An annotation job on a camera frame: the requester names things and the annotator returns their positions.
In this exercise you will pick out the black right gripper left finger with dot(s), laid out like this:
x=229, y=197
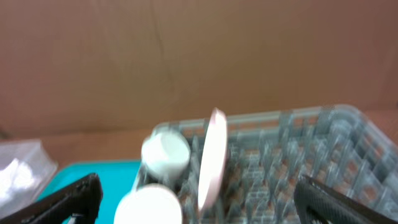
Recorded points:
x=80, y=200

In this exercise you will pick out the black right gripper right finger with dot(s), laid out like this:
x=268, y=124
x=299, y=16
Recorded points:
x=317, y=203

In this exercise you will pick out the white tissue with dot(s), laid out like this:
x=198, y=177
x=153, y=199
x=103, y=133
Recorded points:
x=15, y=178

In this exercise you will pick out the small pink plate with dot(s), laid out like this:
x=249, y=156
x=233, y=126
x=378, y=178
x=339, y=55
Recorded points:
x=153, y=203

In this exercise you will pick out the grey bowl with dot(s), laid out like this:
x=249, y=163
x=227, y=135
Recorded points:
x=165, y=154

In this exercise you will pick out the large pink plate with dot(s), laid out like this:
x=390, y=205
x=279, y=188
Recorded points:
x=213, y=160

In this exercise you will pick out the clear plastic waste bin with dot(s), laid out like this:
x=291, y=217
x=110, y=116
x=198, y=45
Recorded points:
x=33, y=153

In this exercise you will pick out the grey dishwasher rack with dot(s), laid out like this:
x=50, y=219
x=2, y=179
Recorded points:
x=268, y=152

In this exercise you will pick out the teal serving tray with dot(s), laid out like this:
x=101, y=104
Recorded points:
x=116, y=177

